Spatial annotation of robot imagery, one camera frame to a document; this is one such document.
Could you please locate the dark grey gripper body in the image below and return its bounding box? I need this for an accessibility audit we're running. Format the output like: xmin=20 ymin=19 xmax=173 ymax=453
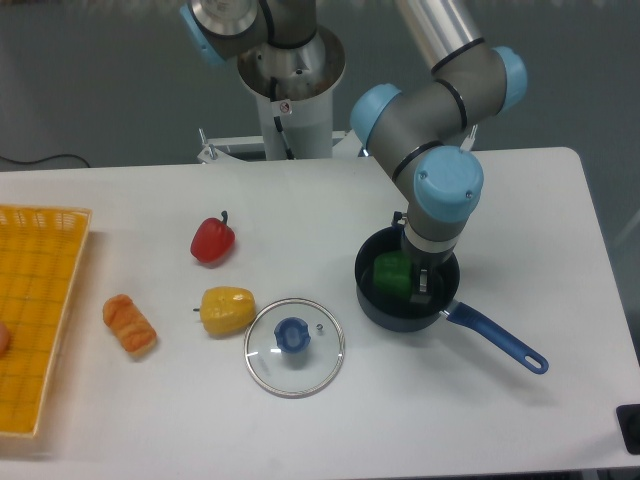
xmin=401 ymin=237 xmax=456 ymax=270

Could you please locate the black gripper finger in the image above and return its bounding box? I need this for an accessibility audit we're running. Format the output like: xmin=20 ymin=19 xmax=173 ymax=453
xmin=410 ymin=267 xmax=433 ymax=304

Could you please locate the green toy bell pepper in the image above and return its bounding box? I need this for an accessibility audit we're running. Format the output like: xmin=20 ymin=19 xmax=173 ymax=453
xmin=373 ymin=250 xmax=412 ymax=300

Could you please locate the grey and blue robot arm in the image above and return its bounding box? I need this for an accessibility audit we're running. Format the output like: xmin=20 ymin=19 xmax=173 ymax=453
xmin=180 ymin=1 xmax=528 ymax=303

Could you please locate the glass lid with blue knob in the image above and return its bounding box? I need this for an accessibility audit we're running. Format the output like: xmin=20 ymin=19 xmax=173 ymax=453
xmin=244 ymin=298 xmax=346 ymax=399

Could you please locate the yellow toy bell pepper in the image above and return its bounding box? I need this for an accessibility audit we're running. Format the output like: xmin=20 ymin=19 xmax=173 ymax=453
xmin=197 ymin=286 xmax=256 ymax=337

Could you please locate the red toy bell pepper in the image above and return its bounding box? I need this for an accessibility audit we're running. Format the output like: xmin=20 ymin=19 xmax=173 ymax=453
xmin=190 ymin=210 xmax=236 ymax=264

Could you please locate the black device at table edge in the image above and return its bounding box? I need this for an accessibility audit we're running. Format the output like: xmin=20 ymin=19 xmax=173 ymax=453
xmin=616 ymin=404 xmax=640 ymax=455

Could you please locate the orange toy bread roll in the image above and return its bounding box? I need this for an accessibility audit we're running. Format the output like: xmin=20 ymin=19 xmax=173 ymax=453
xmin=103 ymin=294 xmax=157 ymax=358

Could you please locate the yellow woven basket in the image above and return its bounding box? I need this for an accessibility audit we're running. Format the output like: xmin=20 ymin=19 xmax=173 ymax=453
xmin=1 ymin=204 xmax=92 ymax=438

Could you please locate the dark saucepan with blue handle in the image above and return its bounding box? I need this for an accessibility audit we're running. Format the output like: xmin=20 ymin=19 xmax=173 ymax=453
xmin=354 ymin=226 xmax=549 ymax=375

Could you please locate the black cable on floor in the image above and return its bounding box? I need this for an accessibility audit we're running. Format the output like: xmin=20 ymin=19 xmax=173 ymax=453
xmin=0 ymin=153 xmax=92 ymax=168

